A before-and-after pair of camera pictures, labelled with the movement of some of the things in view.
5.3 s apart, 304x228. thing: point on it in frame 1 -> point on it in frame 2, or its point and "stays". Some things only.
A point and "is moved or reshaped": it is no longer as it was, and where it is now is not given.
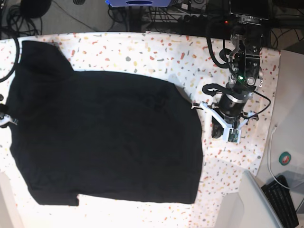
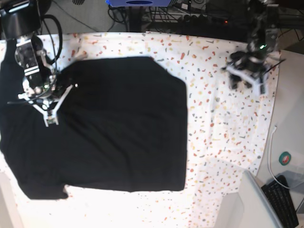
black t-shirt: [102, 134] is moved or reshaped
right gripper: [231, 109] -> [255, 62]
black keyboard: [280, 197] stays
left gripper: [4, 108] -> [45, 88]
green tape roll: [284, 158] stays
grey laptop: [259, 211] stays
